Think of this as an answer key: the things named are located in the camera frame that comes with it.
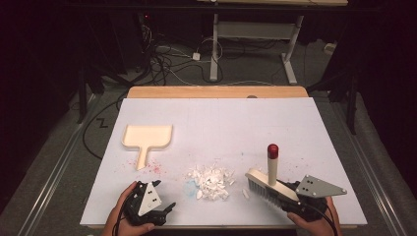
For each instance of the white foam board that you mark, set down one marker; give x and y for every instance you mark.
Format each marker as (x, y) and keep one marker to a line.
(213, 124)

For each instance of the white power adapter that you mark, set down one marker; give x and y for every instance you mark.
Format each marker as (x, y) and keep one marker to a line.
(196, 56)

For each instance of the pile of white paper scraps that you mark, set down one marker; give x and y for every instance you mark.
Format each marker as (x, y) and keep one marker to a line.
(211, 183)

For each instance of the black metal stand leg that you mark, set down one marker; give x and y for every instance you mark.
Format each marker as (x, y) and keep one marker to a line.
(352, 105)

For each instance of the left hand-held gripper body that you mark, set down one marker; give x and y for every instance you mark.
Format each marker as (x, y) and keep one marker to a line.
(149, 200)

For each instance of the cream hand brush red cap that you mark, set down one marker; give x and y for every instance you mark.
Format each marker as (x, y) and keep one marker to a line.
(272, 167)

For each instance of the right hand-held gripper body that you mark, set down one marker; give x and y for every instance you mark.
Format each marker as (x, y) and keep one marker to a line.
(316, 188)

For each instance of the grey metal floor rail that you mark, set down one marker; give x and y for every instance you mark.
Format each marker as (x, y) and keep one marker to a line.
(370, 177)
(55, 170)

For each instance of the person's left hand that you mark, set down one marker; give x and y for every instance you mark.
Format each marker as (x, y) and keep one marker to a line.
(114, 223)

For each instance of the wooden table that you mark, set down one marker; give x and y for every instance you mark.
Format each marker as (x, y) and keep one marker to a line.
(196, 92)

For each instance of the person's right hand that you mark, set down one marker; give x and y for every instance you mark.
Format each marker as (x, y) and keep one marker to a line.
(316, 229)

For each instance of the white metal desk frame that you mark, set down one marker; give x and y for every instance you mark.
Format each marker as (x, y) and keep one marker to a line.
(255, 30)

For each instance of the cream plastic dustpan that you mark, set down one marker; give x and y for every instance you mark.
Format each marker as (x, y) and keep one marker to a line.
(147, 136)

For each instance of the scattered red crumbs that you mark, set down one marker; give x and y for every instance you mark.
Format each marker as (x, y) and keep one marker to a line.
(155, 169)

